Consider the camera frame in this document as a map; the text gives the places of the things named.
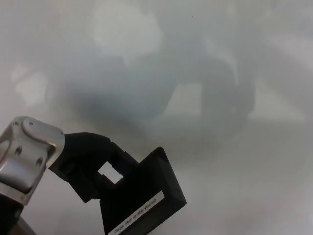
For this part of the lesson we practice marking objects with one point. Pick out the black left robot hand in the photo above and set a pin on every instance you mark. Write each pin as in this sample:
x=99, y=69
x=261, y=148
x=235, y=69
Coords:
x=80, y=156

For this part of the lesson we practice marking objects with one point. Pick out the black magnetic marker holder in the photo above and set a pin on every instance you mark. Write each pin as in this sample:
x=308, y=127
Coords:
x=146, y=195

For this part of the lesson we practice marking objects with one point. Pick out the white whiteboard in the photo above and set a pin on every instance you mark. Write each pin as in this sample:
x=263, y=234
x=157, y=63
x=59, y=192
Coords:
x=195, y=73

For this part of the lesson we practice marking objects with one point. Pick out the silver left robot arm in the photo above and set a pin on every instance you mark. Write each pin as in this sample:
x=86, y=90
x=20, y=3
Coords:
x=24, y=156

